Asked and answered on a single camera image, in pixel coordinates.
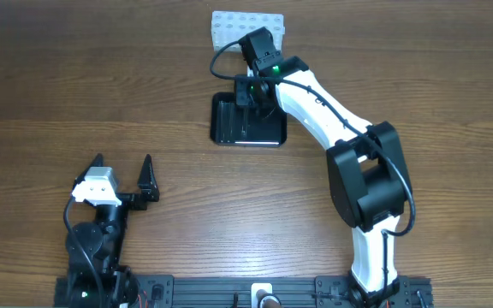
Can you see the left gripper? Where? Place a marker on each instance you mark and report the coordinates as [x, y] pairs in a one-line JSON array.
[[133, 201]]

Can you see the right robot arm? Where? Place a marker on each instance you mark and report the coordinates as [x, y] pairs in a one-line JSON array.
[[315, 107]]

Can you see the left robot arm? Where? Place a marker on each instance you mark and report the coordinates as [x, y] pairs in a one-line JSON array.
[[88, 244]]

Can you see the black tray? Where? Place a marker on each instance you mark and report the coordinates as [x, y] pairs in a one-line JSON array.
[[272, 128]]

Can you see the white test tube rack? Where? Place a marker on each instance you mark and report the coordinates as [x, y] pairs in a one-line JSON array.
[[225, 34]]

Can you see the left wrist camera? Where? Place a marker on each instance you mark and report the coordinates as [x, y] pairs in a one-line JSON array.
[[96, 186]]

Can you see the mounting rail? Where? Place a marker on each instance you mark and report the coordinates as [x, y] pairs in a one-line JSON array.
[[212, 293]]

